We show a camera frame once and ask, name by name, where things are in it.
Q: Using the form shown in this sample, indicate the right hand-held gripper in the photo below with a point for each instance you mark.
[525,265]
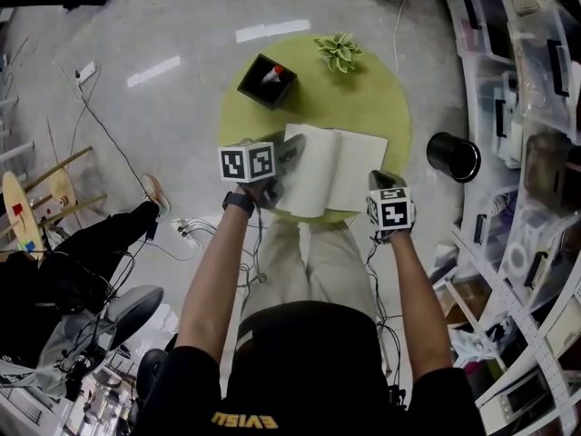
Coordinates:
[392,209]

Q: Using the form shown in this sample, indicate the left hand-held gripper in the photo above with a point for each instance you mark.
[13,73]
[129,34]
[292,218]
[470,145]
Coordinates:
[247,161]

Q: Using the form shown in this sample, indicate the white notebook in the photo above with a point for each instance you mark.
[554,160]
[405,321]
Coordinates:
[318,166]

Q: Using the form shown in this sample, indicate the person's left forearm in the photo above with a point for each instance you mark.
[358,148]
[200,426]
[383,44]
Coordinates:
[213,280]

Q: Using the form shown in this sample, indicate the person's right forearm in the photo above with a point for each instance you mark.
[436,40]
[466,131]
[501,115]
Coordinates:
[417,298]

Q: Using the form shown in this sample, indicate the person's left hand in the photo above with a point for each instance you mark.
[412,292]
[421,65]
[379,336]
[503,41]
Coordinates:
[254,192]

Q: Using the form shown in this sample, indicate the black wrist watch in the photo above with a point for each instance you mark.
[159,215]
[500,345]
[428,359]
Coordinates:
[238,202]

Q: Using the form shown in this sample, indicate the black square holder box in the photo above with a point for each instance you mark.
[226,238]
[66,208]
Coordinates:
[256,90]

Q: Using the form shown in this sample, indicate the black cylindrical bin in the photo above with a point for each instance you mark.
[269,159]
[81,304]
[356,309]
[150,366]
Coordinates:
[449,152]

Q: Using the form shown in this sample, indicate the person's beige trousers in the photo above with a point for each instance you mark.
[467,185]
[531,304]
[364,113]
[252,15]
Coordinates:
[322,261]

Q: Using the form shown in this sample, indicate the red-capped marker pen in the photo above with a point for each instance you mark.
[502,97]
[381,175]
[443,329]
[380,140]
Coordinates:
[272,75]

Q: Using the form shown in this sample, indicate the white power strip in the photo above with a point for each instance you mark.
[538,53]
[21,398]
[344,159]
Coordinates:
[86,72]
[188,234]

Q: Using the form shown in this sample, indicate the clear plastic storage bin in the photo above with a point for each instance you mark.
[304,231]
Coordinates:
[495,225]
[481,12]
[495,116]
[544,71]
[540,261]

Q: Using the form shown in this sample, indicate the brown cardboard box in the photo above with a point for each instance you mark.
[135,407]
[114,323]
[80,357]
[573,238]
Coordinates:
[469,300]

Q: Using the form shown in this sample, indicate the small green potted plant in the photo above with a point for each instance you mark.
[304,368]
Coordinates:
[338,52]

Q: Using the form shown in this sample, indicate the white shelving rack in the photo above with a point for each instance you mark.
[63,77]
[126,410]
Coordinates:
[517,307]

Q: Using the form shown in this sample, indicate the person's black shirt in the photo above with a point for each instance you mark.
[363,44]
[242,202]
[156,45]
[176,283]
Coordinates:
[313,370]

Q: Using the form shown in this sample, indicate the grey office chair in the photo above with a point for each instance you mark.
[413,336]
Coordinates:
[131,309]

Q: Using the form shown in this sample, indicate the round wooden stool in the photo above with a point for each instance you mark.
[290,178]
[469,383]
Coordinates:
[20,207]

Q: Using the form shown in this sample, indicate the small red block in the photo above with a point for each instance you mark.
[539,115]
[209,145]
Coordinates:
[17,210]

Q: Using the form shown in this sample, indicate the small blue block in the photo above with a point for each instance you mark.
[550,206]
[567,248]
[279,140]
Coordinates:
[28,246]

